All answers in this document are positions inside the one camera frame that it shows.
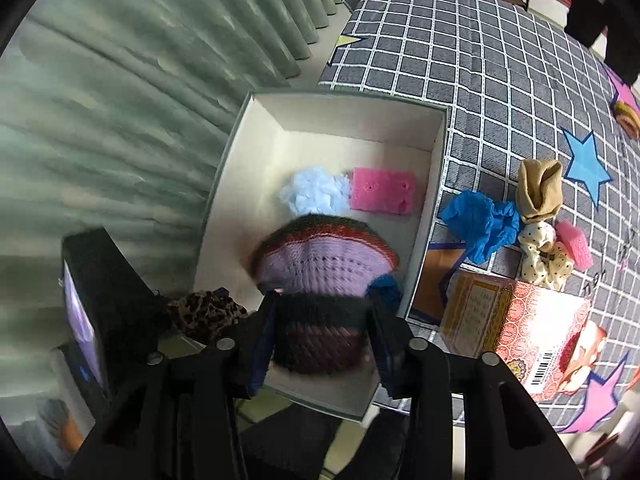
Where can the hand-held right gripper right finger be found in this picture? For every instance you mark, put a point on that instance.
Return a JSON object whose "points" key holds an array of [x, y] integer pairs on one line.
{"points": [[386, 355]]}

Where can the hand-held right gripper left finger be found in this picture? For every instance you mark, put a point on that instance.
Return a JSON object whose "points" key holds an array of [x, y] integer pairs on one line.
{"points": [[260, 345]]}

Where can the leopard print scrunchie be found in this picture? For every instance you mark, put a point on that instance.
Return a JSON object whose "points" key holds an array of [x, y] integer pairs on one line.
{"points": [[205, 312]]}

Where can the striped knit hat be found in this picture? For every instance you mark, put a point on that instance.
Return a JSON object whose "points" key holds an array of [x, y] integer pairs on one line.
{"points": [[325, 270]]}

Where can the light blue plastic cover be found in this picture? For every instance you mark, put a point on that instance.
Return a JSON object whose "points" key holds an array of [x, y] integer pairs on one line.
{"points": [[315, 192]]}

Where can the grey-green storage box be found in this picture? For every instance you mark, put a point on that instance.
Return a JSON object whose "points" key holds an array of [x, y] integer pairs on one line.
{"points": [[310, 145]]}

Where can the red floral tissue box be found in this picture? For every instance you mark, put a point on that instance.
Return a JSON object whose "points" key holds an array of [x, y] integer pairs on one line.
{"points": [[520, 330]]}

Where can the small blue crumpled glove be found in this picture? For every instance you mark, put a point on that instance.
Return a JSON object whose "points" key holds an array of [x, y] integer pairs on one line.
{"points": [[480, 225]]}

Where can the white polka dot scrunchie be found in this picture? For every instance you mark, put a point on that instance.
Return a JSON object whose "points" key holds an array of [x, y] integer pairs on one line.
{"points": [[545, 255]]}

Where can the green curtain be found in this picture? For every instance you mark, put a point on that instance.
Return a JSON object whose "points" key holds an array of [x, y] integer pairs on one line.
{"points": [[125, 85]]}

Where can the thick pink sponge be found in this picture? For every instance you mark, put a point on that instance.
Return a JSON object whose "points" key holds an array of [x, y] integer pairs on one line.
{"points": [[575, 245]]}

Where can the beige sock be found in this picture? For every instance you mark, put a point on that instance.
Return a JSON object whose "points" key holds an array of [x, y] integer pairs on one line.
{"points": [[540, 190]]}

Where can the grey checked star tablecloth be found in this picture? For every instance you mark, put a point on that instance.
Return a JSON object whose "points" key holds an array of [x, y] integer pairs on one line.
{"points": [[500, 85]]}

